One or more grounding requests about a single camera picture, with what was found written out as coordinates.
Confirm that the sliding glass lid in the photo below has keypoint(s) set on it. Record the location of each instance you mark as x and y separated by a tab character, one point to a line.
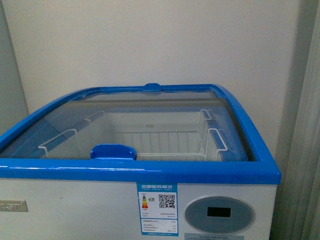
72	113

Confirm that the white blue chest freezer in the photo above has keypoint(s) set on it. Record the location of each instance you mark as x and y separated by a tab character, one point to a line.
97	199

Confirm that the blue energy label sticker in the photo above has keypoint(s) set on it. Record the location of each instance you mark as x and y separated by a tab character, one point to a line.
158	209

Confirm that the grey oval control panel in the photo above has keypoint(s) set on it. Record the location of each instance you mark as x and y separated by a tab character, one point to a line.
219	215

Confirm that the grey instruction sticker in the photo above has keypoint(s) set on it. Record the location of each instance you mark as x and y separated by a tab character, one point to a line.
202	236

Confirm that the white vertical curtain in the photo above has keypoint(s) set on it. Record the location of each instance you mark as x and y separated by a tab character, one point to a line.
297	207

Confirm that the silver brand nameplate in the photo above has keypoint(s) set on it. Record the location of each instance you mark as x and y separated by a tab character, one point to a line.
13	206

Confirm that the white wire freezer basket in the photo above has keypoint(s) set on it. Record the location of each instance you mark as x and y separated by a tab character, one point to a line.
148	136

